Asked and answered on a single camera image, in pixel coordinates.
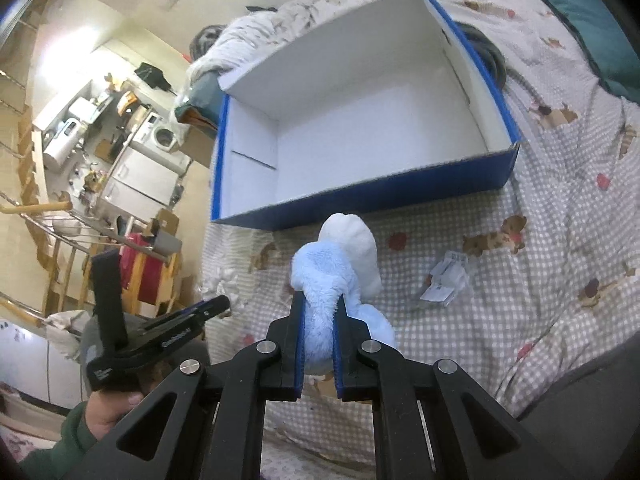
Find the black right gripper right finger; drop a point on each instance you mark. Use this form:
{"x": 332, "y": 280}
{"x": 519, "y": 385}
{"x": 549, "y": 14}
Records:
{"x": 432, "y": 421}

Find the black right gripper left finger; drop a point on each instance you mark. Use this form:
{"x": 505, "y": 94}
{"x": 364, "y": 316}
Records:
{"x": 206, "y": 424}

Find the light blue plush toy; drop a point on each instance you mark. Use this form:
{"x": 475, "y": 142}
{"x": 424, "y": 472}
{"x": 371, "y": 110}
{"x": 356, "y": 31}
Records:
{"x": 341, "y": 265}

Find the green sleeve forearm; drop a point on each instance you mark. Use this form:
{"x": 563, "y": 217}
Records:
{"x": 76, "y": 441}

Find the person's left hand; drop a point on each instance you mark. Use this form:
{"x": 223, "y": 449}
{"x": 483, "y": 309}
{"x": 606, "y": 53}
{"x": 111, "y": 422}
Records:
{"x": 105, "y": 409}

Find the red chair cloth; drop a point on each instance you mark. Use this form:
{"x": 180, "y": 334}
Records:
{"x": 151, "y": 272}

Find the wooden stair railing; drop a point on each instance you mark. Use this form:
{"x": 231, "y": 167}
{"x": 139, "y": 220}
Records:
{"x": 43, "y": 271}

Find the crumpled white paper tag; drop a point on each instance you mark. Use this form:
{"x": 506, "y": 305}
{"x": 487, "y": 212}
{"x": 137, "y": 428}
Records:
{"x": 447, "y": 279}

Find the white kitchen cabinet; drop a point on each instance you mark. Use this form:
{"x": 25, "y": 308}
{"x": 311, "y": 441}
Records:
{"x": 138, "y": 186}

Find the checkered dog print bedsheet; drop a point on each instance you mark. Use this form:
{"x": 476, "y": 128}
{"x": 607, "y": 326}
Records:
{"x": 549, "y": 325}

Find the white washing machine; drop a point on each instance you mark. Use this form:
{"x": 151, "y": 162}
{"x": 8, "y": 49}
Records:
{"x": 156, "y": 140}

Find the white rice cooker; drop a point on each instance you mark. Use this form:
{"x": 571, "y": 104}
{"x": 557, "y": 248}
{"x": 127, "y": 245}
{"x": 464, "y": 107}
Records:
{"x": 65, "y": 139}

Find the blue white cardboard box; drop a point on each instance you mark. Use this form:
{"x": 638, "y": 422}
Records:
{"x": 385, "y": 106}

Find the teal pillow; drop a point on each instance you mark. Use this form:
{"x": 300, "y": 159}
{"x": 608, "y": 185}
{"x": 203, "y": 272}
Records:
{"x": 610, "y": 53}

